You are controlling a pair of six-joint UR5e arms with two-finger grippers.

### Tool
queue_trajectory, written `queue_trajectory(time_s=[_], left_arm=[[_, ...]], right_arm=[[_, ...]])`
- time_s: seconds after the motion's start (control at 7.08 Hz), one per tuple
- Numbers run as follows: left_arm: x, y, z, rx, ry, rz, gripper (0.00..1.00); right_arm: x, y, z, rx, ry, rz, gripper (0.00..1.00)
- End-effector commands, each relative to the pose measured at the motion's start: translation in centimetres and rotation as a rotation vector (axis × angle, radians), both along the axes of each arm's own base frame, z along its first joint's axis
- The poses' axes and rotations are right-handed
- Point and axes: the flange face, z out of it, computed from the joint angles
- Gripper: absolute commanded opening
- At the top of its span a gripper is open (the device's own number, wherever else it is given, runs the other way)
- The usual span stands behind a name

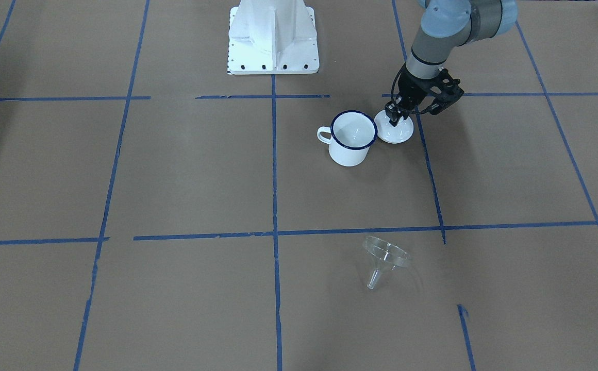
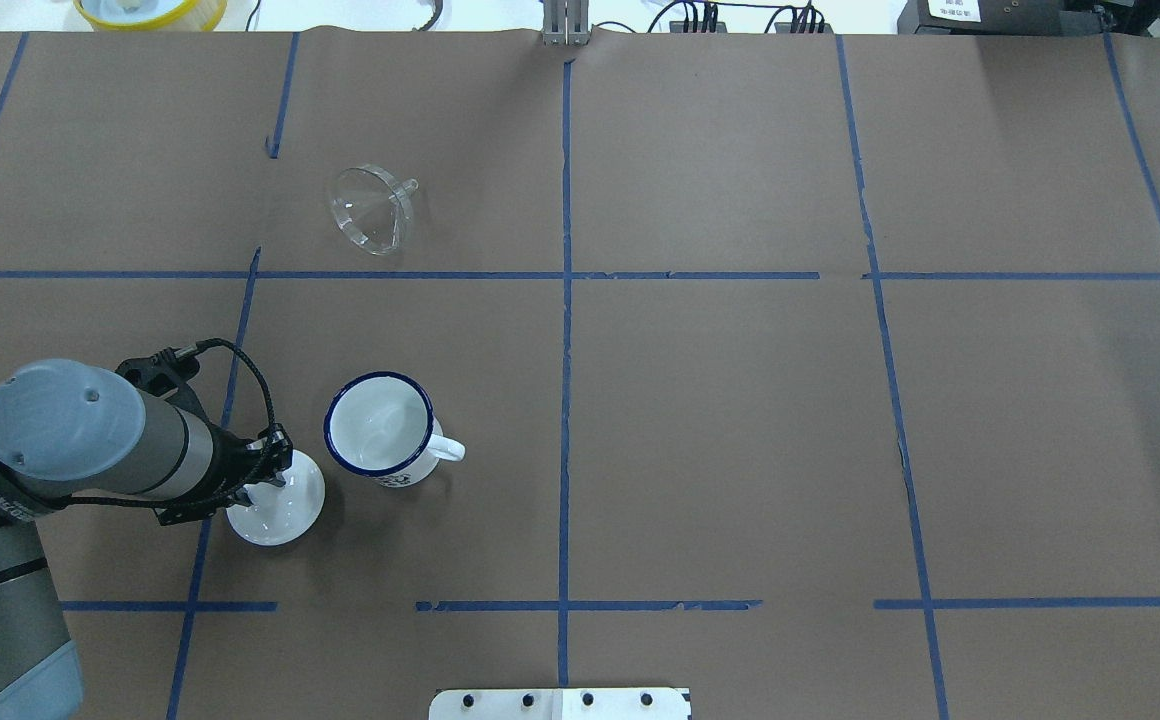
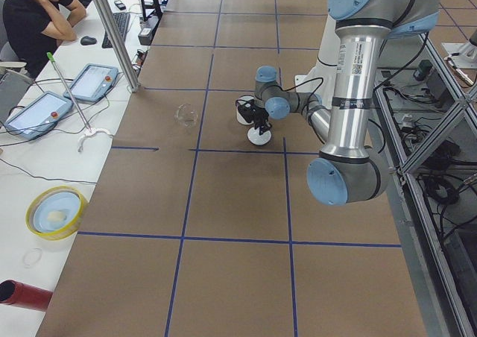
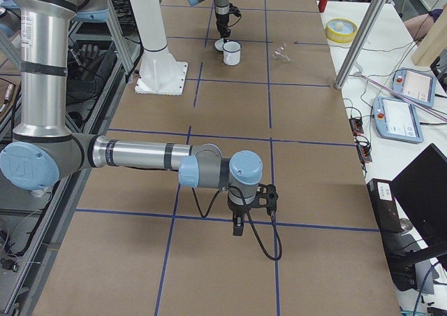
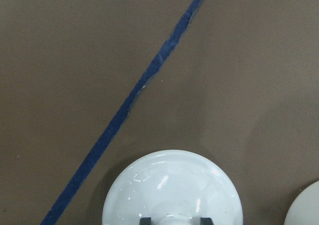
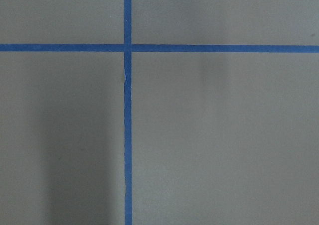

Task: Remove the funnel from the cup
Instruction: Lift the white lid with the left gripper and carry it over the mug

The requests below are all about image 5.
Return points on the white enamel cup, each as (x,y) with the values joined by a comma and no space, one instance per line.
(173,187)

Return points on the blue tape line lengthwise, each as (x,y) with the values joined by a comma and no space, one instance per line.
(94,155)

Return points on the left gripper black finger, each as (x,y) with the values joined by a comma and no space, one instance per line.
(145,221)

